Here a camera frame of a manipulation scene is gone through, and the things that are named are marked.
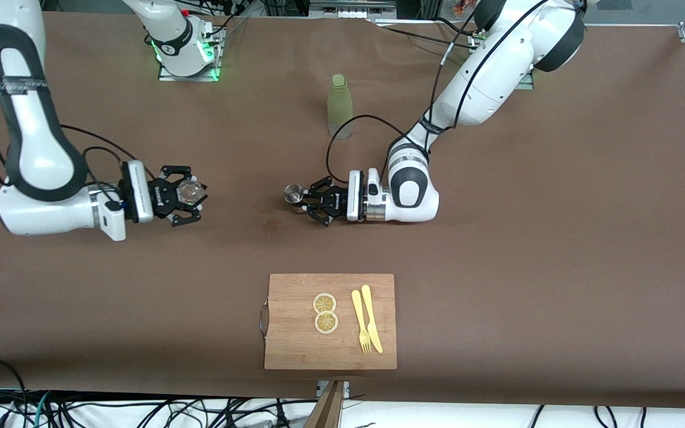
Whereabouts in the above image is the metal bracket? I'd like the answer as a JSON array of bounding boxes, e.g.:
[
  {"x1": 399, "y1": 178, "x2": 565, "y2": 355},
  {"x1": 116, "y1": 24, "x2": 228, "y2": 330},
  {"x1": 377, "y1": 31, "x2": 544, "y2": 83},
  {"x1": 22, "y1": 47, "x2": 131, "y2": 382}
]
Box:
[{"x1": 317, "y1": 380, "x2": 350, "y2": 398}]

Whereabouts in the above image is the yellow plastic knife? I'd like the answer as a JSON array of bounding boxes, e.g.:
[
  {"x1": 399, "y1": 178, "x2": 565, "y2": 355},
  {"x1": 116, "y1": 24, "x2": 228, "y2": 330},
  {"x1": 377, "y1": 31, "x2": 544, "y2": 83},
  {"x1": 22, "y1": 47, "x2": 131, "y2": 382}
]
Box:
[{"x1": 361, "y1": 285, "x2": 384, "y2": 354}]

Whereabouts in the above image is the wooden cutting board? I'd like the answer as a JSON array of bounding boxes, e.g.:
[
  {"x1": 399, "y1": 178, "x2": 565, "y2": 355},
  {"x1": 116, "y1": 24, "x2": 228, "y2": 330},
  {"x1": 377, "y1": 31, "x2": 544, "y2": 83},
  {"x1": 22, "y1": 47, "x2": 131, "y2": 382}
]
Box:
[{"x1": 259, "y1": 273, "x2": 397, "y2": 370}]

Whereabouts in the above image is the green frosted bottle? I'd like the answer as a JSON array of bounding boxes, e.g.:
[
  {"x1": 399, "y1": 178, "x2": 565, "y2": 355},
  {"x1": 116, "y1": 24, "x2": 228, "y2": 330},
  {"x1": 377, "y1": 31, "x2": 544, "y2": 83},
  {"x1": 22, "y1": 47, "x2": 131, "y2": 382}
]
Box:
[{"x1": 327, "y1": 74, "x2": 354, "y2": 140}]

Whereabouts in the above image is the clear glass shaker cup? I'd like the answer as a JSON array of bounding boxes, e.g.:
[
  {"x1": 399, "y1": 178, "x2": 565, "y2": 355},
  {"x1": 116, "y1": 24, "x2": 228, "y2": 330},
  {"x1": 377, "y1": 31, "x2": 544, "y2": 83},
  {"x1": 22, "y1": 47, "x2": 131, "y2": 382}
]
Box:
[{"x1": 177, "y1": 180, "x2": 208, "y2": 206}]

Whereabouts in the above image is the metal power strip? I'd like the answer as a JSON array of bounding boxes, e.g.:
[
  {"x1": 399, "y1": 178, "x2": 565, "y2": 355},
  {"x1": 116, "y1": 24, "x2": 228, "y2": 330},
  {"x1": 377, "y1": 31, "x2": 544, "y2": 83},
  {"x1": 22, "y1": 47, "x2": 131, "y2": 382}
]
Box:
[{"x1": 310, "y1": 0, "x2": 397, "y2": 20}]

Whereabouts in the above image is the wooden post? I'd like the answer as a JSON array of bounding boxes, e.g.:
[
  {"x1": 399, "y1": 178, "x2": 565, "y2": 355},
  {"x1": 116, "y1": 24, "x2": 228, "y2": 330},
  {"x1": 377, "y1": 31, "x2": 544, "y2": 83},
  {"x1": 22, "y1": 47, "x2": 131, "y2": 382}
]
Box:
[{"x1": 304, "y1": 380, "x2": 346, "y2": 428}]

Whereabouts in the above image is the yellow plastic fork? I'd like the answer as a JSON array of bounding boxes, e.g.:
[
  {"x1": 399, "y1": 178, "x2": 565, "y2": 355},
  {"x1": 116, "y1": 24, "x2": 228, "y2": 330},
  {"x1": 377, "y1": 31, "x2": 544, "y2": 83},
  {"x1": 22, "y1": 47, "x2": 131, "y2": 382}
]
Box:
[{"x1": 351, "y1": 289, "x2": 372, "y2": 354}]

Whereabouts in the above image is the steel jigger measuring cup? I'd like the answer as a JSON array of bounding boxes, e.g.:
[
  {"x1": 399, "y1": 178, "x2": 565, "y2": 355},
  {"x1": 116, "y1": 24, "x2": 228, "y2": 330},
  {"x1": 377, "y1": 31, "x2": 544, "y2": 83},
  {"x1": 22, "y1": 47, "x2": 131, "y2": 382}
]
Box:
[{"x1": 284, "y1": 184, "x2": 307, "y2": 213}]

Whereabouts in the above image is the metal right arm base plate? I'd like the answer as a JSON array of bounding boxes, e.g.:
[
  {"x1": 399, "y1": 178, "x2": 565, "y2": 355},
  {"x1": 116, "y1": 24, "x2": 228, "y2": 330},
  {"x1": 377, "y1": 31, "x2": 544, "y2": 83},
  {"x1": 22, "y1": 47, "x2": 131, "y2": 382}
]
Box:
[{"x1": 158, "y1": 27, "x2": 225, "y2": 82}]

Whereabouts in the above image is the teal floor cable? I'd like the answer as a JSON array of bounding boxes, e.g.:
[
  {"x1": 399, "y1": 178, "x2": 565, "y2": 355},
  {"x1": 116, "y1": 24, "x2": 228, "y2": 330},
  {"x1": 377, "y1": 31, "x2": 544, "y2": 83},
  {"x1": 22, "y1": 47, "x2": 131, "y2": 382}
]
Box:
[{"x1": 32, "y1": 391, "x2": 53, "y2": 428}]

